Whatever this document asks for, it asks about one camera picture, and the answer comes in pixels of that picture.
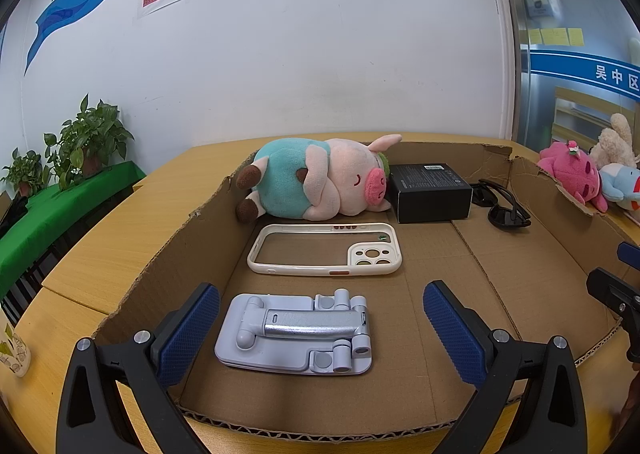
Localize pink pig plush toy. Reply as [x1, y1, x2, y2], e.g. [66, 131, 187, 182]
[235, 134, 403, 224]

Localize small potted green plant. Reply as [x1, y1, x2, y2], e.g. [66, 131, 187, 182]
[0, 148, 51, 199]

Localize beige plush toy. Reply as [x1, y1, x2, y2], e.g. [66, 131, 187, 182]
[589, 113, 638, 170]

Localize brown cardboard box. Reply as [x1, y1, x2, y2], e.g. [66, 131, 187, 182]
[90, 140, 640, 435]

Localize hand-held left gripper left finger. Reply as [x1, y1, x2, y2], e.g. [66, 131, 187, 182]
[57, 282, 222, 454]

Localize light blue plush toy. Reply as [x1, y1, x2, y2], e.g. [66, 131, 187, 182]
[598, 163, 640, 212]

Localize blue wave wall decal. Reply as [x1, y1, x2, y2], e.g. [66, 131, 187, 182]
[22, 0, 431, 77]

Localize light grey phone stand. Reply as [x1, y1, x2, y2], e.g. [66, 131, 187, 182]
[214, 288, 375, 376]

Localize blue sign band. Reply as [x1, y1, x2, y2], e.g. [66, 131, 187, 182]
[530, 51, 640, 100]

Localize wooden desktop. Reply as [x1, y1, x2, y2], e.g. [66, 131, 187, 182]
[0, 131, 640, 454]

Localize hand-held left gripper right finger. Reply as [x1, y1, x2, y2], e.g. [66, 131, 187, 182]
[422, 279, 588, 454]

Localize white leaf print cup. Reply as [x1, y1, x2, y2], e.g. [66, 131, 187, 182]
[0, 321, 32, 377]

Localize cream phone case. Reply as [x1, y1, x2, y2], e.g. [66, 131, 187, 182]
[247, 222, 403, 276]

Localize green covered side table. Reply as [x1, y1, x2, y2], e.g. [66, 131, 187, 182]
[0, 160, 147, 305]

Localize large potted green plant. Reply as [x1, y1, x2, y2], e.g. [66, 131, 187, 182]
[44, 93, 136, 192]

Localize black product box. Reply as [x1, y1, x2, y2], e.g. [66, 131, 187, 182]
[387, 162, 473, 225]

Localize grey door frame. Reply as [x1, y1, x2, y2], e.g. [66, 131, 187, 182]
[490, 0, 532, 142]

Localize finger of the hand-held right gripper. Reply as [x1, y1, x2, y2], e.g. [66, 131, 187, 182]
[586, 268, 640, 365]
[617, 241, 640, 271]

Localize black sunglasses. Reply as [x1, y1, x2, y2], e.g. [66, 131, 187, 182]
[470, 178, 532, 230]

